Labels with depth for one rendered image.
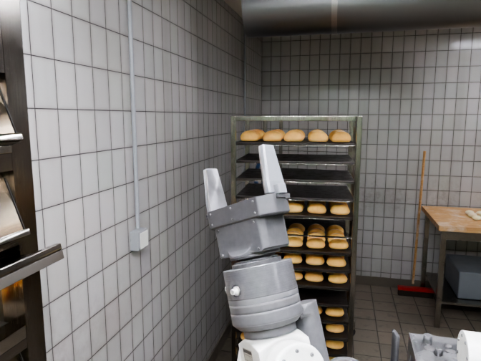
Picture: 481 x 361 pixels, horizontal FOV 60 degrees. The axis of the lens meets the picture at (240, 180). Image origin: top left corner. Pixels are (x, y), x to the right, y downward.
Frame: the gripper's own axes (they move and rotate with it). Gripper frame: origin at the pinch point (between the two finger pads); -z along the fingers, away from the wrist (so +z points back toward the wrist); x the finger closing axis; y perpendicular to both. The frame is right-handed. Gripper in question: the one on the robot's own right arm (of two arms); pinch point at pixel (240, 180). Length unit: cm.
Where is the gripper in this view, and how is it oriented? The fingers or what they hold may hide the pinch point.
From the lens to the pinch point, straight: 54.4
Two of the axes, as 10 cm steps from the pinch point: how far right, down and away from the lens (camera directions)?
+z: 1.9, 9.7, -1.7
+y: -7.0, 0.1, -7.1
